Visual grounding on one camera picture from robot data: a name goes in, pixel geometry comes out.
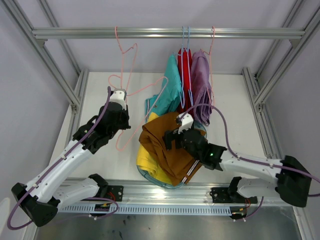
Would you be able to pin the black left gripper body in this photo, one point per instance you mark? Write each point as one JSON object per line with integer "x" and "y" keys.
{"x": 123, "y": 124}

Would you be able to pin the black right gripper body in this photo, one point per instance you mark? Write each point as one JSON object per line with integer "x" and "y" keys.
{"x": 173, "y": 135}

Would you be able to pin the brown trousers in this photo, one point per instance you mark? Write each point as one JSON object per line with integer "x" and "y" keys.
{"x": 174, "y": 166}

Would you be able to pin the yellow trousers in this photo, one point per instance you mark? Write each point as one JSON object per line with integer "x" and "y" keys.
{"x": 152, "y": 156}

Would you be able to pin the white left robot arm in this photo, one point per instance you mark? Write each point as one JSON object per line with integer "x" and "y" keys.
{"x": 41, "y": 198}

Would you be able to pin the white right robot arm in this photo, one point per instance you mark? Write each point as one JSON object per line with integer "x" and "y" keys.
{"x": 285, "y": 178}

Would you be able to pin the blue hanger with red trousers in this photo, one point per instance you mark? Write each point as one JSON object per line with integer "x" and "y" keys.
{"x": 186, "y": 77}

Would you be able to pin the teal trousers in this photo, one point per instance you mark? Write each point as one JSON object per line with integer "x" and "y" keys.
{"x": 170, "y": 98}

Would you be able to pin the pink hanger with purple trousers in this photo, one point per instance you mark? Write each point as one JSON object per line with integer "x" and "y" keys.
{"x": 209, "y": 53}

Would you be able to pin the purple trousers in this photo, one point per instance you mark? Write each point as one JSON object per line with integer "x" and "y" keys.
{"x": 200, "y": 87}

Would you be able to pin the red trousers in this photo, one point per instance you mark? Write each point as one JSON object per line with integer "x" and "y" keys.
{"x": 184, "y": 63}

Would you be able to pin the blue plastic basin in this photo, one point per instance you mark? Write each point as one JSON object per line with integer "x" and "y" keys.
{"x": 157, "y": 181}

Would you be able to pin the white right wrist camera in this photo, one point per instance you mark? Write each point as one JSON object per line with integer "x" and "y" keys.
{"x": 185, "y": 122}

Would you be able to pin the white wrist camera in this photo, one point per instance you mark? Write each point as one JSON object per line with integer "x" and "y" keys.
{"x": 185, "y": 122}
{"x": 119, "y": 96}

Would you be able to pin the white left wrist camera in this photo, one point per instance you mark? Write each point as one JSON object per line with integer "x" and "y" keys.
{"x": 119, "y": 96}

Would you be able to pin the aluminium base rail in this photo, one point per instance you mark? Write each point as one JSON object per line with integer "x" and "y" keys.
{"x": 142, "y": 192}

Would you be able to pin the white slotted cable duct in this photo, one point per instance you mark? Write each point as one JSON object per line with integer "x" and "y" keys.
{"x": 143, "y": 209}

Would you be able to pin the aluminium hanging rail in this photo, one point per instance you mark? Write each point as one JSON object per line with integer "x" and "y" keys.
{"x": 66, "y": 33}

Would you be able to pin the aluminium frame left posts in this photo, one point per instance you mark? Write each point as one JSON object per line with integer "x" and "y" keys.
{"x": 75, "y": 96}

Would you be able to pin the aluminium frame posts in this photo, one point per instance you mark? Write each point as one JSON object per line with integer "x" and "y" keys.
{"x": 75, "y": 96}
{"x": 284, "y": 92}

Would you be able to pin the aluminium frame right posts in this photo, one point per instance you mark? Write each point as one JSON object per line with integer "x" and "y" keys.
{"x": 284, "y": 92}

